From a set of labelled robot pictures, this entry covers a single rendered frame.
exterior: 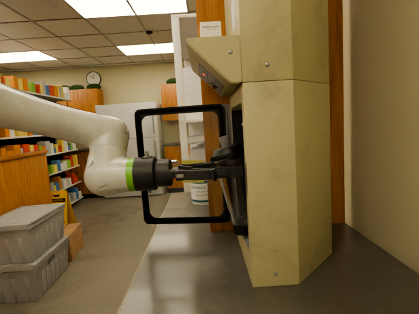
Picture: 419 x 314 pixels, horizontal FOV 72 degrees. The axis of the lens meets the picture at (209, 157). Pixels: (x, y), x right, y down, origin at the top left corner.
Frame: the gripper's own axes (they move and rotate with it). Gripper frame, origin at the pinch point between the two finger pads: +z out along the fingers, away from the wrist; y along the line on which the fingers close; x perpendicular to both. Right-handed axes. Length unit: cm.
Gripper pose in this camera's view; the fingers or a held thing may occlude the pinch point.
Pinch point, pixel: (231, 168)
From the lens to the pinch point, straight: 79.8
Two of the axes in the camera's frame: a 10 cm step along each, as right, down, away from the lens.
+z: 10.0, -0.6, 0.1
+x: 0.6, 9.9, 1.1
